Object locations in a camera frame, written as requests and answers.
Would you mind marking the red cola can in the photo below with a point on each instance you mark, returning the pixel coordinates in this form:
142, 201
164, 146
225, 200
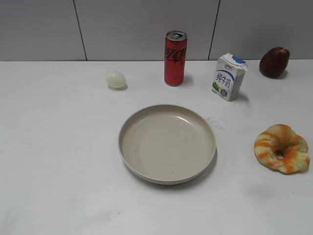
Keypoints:
174, 57

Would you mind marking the dark red fruit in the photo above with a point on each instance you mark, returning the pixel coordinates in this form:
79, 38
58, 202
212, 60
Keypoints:
274, 62

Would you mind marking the orange striped ring croissant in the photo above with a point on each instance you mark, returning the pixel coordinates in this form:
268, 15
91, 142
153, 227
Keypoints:
280, 148

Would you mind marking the white blue milk carton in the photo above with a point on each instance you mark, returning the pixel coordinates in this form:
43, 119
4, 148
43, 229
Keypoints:
229, 74

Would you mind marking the white egg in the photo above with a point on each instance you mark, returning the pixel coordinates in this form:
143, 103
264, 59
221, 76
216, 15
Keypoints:
115, 79

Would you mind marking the beige round plate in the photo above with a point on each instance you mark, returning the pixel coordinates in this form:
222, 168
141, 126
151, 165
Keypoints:
166, 144

